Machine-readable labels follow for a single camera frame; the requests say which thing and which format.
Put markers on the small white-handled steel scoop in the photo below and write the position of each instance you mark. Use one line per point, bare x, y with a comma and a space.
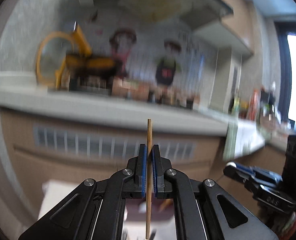
231, 165

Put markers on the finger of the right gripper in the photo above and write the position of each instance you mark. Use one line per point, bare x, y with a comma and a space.
258, 172
240, 177

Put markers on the yellow-handled black wok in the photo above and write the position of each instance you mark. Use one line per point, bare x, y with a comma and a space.
84, 63

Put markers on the wooden chopstick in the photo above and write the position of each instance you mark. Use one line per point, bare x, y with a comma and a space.
149, 179

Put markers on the grey ventilation grille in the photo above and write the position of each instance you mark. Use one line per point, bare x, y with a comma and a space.
93, 145

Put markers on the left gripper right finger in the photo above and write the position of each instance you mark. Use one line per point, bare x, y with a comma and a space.
162, 182

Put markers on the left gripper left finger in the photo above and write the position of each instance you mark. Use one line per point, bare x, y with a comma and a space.
135, 184

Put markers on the cartoon couple wall sticker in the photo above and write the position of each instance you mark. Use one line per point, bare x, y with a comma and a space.
168, 56

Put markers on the green checked tea towel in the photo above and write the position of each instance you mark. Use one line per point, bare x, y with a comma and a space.
243, 138

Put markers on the yellow-rimmed glass lid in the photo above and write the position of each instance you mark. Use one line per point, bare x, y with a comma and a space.
50, 57

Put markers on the red-filled plastic bottle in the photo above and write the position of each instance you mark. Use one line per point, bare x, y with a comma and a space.
253, 106

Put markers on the white tablecloth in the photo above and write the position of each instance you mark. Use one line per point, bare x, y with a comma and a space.
134, 227

